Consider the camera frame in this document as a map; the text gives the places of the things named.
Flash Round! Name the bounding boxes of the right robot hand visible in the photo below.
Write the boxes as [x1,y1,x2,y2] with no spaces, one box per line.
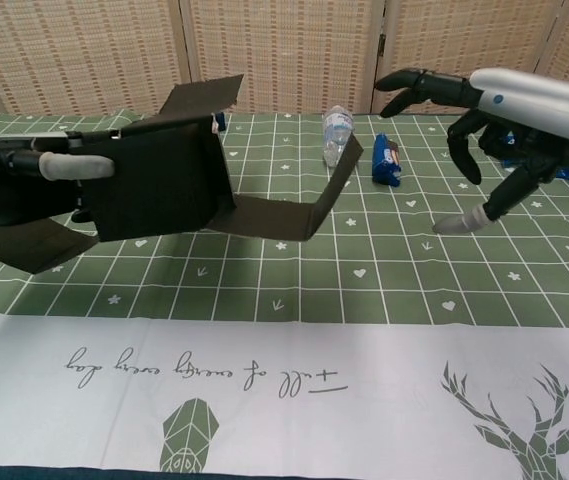
[374,67,569,236]

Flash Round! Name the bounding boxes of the green grid tablecloth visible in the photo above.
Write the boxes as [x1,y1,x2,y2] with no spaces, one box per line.
[0,110,569,474]

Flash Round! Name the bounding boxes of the blue Oreo packet white label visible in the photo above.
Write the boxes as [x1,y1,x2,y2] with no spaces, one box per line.
[371,133,404,189]

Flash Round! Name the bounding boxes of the clear plastic water bottle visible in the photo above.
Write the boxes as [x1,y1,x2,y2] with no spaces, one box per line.
[322,105,358,169]

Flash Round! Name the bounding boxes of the black paper box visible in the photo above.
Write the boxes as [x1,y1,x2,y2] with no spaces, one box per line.
[0,74,365,275]

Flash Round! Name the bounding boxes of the woven folding screen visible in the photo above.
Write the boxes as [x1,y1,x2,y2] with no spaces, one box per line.
[0,0,569,117]

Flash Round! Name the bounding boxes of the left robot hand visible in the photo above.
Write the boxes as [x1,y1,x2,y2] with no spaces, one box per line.
[0,130,118,224]

